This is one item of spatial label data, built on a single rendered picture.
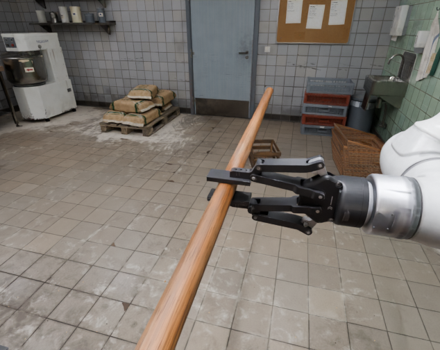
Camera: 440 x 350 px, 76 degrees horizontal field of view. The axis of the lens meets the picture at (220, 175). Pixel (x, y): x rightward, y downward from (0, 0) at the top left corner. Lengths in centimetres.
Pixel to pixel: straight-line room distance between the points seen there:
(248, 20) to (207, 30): 66
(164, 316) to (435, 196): 36
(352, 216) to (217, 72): 464
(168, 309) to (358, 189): 29
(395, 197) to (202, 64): 473
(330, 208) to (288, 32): 439
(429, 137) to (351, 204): 20
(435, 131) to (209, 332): 143
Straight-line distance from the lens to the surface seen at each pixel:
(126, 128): 441
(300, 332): 176
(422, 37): 360
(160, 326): 27
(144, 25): 543
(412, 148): 57
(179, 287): 29
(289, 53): 480
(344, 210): 43
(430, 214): 45
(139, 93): 446
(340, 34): 479
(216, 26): 494
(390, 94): 380
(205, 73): 504
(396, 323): 198
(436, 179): 48
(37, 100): 551
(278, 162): 43
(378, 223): 45
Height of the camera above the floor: 143
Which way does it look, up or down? 28 degrees down
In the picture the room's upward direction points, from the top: straight up
